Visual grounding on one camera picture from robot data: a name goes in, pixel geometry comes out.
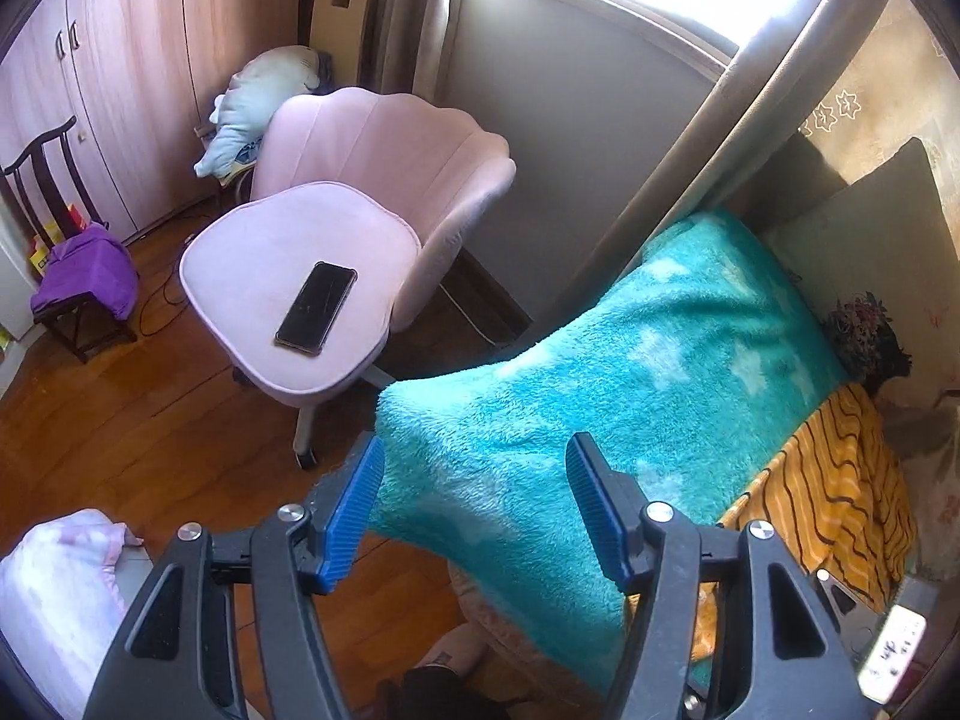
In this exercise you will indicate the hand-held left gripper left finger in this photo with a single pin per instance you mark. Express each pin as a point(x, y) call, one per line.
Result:
point(352, 510)

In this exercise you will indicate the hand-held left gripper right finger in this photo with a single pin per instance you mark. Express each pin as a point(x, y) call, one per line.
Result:
point(600, 502)

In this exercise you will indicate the teal fluffy blanket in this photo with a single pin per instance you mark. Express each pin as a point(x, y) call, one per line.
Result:
point(600, 390)

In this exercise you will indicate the orange black-striped cloth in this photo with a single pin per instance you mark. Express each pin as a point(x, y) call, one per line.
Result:
point(832, 487)

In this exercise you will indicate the person's leg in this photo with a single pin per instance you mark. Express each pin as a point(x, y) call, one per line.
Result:
point(442, 671)

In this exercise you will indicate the black smartphone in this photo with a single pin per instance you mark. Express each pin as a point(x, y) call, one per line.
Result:
point(315, 307)

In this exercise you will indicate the pink shell-back swivel chair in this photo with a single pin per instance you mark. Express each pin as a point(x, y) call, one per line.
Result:
point(300, 232)

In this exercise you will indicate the pale pink white cloth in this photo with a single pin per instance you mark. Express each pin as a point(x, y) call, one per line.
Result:
point(60, 600)

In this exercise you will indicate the dark floral cushion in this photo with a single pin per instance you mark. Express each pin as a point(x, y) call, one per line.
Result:
point(866, 337)

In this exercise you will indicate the purple cloth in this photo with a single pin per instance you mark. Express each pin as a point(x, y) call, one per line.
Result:
point(86, 270)

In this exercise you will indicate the beige curtain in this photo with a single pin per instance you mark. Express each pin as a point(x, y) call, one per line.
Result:
point(720, 150)

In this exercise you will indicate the grey panel under window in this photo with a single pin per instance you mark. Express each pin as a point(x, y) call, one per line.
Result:
point(570, 127)

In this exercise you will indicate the grey pillow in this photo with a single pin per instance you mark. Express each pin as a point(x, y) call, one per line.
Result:
point(870, 240)

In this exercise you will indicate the yellow box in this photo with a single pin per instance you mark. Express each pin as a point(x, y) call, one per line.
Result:
point(39, 259)

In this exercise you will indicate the light blue plush toy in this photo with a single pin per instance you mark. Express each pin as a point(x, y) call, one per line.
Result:
point(247, 101)

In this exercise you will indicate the dark wooden chair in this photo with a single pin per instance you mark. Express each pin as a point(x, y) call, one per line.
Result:
point(45, 165)

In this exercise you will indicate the pink wooden wardrobe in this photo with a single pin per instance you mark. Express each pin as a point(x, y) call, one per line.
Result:
point(112, 52)

